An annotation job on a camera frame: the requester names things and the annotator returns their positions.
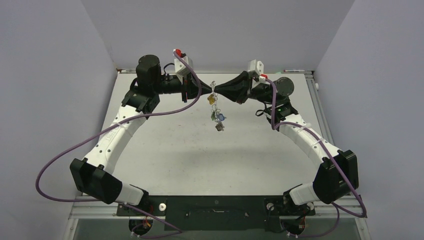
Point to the blue key tag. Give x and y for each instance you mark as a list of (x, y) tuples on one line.
[(220, 117)]

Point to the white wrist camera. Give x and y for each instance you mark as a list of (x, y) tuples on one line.
[(255, 68), (181, 70)]

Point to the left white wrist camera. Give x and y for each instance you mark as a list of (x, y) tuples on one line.
[(181, 70)]

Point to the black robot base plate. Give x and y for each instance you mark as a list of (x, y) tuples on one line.
[(219, 213)]

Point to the yellow key tag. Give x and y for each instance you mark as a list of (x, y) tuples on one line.
[(211, 99)]

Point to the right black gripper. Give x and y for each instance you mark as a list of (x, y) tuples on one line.
[(239, 89)]

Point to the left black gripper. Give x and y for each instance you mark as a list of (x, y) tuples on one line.
[(191, 86)]

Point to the black key tag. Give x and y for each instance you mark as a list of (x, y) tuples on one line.
[(219, 127)]

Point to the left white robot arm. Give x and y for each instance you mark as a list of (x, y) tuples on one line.
[(93, 174)]

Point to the red marker pen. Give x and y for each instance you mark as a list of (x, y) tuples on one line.
[(294, 71)]

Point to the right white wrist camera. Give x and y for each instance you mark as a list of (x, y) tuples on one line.
[(255, 68)]

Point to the aluminium right rail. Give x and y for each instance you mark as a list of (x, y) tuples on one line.
[(313, 88)]

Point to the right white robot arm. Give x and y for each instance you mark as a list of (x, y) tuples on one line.
[(336, 170)]

